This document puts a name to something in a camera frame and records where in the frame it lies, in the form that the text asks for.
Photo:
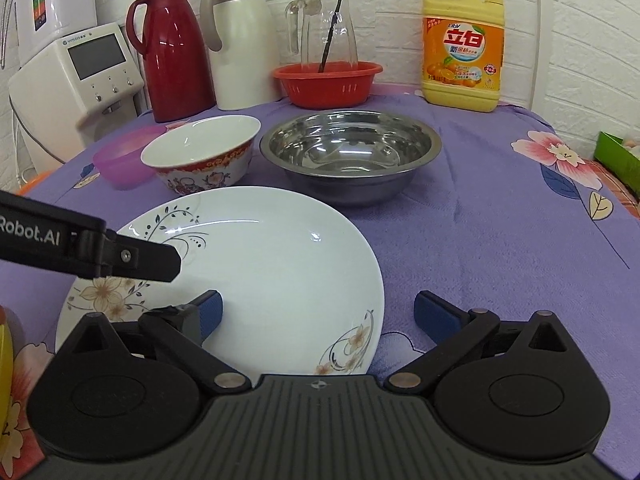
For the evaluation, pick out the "orange plastic basin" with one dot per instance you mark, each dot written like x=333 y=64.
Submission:
x=32 y=185

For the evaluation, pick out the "green box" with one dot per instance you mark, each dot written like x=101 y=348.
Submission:
x=615 y=155

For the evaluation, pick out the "red patterned ceramic bowl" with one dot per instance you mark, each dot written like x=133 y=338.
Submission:
x=200 y=145

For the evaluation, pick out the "stainless steel bowl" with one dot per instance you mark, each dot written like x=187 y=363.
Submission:
x=350 y=150

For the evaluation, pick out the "purple floral tablecloth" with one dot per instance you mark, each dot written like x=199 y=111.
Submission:
x=475 y=210

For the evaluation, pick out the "black stirring stick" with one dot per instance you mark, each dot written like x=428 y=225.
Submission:
x=334 y=22

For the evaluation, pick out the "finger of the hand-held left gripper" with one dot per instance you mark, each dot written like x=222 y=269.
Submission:
x=150 y=262

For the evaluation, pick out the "purple plastic bowl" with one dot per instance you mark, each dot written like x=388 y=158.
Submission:
x=120 y=160

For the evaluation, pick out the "yellow plate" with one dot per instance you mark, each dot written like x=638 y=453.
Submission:
x=4 y=360

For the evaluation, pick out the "red plastic basket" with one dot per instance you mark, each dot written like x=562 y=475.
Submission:
x=325 y=91

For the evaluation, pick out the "white floral plate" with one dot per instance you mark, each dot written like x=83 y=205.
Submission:
x=280 y=270

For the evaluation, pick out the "white thermos jug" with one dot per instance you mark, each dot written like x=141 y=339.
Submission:
x=245 y=60

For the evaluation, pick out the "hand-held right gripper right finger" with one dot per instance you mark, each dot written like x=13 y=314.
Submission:
x=431 y=311

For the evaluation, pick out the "white water dispenser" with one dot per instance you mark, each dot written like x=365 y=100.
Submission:
x=50 y=90

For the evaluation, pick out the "red thermos jug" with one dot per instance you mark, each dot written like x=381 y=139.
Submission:
x=175 y=60

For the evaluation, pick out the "yellow detergent bottle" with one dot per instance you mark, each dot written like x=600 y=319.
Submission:
x=460 y=60

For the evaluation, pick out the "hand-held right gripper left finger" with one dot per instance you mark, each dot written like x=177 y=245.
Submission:
x=212 y=311

